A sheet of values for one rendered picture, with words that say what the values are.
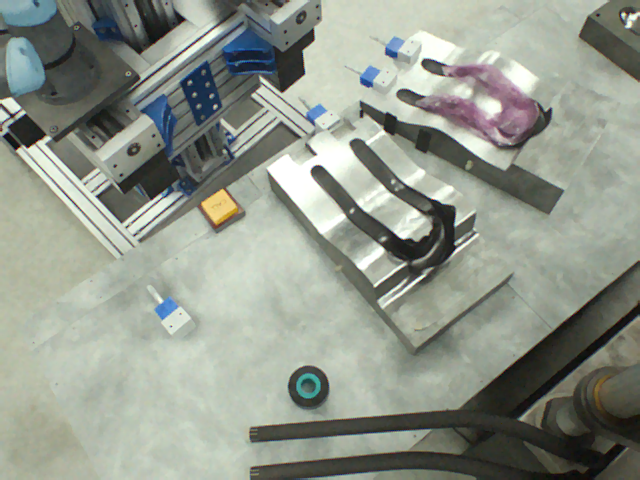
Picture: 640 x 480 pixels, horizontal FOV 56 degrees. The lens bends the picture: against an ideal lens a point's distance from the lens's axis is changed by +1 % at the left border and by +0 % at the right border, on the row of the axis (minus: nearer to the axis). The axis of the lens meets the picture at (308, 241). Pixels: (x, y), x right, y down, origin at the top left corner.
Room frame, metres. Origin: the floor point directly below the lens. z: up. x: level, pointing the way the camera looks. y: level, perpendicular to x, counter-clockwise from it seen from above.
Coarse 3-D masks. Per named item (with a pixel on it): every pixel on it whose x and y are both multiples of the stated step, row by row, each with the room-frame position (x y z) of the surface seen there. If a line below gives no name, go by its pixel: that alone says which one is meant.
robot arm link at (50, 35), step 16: (0, 0) 0.90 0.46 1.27; (16, 0) 0.90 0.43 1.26; (32, 0) 0.90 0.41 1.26; (48, 0) 0.92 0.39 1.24; (16, 16) 0.87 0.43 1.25; (32, 16) 0.88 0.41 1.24; (48, 16) 0.90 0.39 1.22; (16, 32) 0.87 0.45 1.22; (32, 32) 0.88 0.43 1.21; (48, 32) 0.89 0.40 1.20; (64, 32) 0.91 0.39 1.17; (48, 48) 0.88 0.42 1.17; (64, 48) 0.90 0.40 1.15
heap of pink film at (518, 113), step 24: (456, 72) 0.89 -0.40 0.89; (480, 72) 0.85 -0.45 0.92; (432, 96) 0.83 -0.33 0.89; (456, 96) 0.81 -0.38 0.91; (504, 96) 0.79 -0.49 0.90; (528, 96) 0.79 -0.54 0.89; (456, 120) 0.75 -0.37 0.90; (480, 120) 0.73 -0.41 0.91; (504, 120) 0.73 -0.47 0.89; (528, 120) 0.72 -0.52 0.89; (504, 144) 0.68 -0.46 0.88
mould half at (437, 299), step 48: (336, 144) 0.75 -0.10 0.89; (384, 144) 0.73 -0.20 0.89; (288, 192) 0.65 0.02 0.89; (384, 192) 0.61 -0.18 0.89; (432, 192) 0.57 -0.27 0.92; (336, 240) 0.51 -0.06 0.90; (480, 240) 0.47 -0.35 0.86; (384, 288) 0.39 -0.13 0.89; (432, 288) 0.39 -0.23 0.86; (480, 288) 0.37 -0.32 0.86; (432, 336) 0.30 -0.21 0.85
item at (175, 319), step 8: (152, 288) 0.51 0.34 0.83; (152, 296) 0.49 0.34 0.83; (160, 296) 0.49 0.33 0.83; (160, 304) 0.46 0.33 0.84; (168, 304) 0.46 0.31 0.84; (176, 304) 0.46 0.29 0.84; (160, 312) 0.45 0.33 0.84; (168, 312) 0.44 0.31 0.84; (176, 312) 0.43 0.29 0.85; (184, 312) 0.43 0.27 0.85; (168, 320) 0.42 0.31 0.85; (176, 320) 0.42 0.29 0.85; (184, 320) 0.41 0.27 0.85; (192, 320) 0.42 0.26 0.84; (168, 328) 0.40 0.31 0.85; (176, 328) 0.40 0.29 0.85; (184, 328) 0.40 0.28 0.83; (192, 328) 0.41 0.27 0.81; (176, 336) 0.39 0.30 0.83; (184, 336) 0.40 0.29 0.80
